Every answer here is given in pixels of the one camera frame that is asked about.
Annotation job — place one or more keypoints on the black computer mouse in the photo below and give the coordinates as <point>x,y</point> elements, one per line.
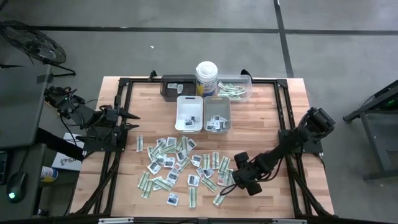
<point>16,187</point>

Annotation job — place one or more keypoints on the dark metal cart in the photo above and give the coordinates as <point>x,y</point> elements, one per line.
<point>367,107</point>

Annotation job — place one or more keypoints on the white and yellow canister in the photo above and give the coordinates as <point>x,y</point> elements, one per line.
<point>49,174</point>

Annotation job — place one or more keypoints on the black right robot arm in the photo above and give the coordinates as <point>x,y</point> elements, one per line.
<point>286,146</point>

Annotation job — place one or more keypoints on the white metal bracket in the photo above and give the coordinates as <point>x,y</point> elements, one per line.
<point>115,220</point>
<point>289,221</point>

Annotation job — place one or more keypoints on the grey desk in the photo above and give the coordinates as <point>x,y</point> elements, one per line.
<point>21,102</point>

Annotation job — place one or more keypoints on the clear plastic container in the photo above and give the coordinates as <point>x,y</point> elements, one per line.
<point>245,81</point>

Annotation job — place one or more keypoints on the disinfectant wipes canister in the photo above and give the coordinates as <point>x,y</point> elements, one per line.
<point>206,71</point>

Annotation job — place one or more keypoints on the dark grey plastic tray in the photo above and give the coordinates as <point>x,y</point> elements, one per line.
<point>183,95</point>

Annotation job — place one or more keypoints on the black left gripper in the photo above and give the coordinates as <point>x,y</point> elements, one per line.
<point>110,116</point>

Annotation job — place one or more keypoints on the black table clamp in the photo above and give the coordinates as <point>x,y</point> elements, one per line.
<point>245,72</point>
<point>152,74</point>

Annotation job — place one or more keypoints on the black metal table frame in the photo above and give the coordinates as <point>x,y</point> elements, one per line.
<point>143,80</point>

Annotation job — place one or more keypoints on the white plastic bin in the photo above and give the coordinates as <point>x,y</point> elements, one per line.
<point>189,105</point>

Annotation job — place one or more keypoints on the grey plastic bin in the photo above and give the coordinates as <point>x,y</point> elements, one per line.
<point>216,107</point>

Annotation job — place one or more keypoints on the black floor fan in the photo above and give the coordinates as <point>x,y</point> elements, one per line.
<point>34,43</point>

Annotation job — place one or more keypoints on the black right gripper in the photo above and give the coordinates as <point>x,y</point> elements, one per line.
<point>247,174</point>

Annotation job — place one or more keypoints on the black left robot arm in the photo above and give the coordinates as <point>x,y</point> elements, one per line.
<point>84,113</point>

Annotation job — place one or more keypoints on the black slanted bar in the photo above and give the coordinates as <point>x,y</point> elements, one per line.
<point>59,144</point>

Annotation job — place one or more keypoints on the black keyboard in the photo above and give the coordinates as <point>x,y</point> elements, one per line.
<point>2,168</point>

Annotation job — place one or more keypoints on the white cardboard box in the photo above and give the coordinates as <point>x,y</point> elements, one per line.
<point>66,160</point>

